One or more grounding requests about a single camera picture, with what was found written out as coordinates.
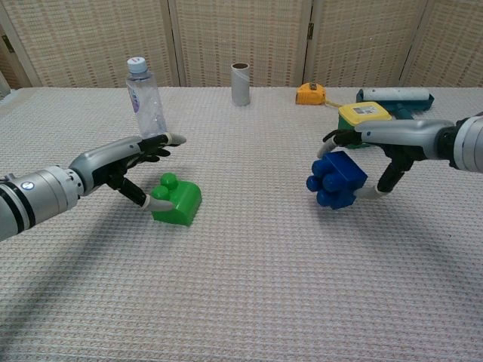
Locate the teal lint roller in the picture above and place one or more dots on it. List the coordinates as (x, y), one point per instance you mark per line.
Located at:
(396, 96)

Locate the clear plastic water bottle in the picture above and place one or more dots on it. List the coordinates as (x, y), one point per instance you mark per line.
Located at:
(149, 109)

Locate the beige woven screen panel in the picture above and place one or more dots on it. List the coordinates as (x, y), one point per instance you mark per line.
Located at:
(453, 49)
(87, 37)
(241, 30)
(362, 41)

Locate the green container with yellow lid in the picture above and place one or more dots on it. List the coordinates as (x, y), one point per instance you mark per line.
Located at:
(364, 113)

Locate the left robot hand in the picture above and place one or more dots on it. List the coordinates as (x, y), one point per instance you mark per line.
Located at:
(105, 158)

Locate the white woven tablecloth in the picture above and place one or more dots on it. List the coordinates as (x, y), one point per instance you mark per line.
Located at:
(264, 264)

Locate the blue toy block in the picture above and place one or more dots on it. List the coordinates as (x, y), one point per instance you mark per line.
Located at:
(339, 181)

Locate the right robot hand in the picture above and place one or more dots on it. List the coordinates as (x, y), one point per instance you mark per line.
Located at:
(407, 134)

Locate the grey cardboard tube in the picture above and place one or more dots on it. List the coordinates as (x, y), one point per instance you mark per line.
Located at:
(240, 88)

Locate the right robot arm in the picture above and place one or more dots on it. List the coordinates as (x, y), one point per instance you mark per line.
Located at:
(468, 143)

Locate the green toy block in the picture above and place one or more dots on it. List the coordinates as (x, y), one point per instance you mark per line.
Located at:
(181, 203)

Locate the brass screen hinge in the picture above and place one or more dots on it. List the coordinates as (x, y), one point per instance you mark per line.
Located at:
(7, 44)
(310, 31)

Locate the yellow tape measure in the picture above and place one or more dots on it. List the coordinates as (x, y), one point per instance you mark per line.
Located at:
(309, 96)

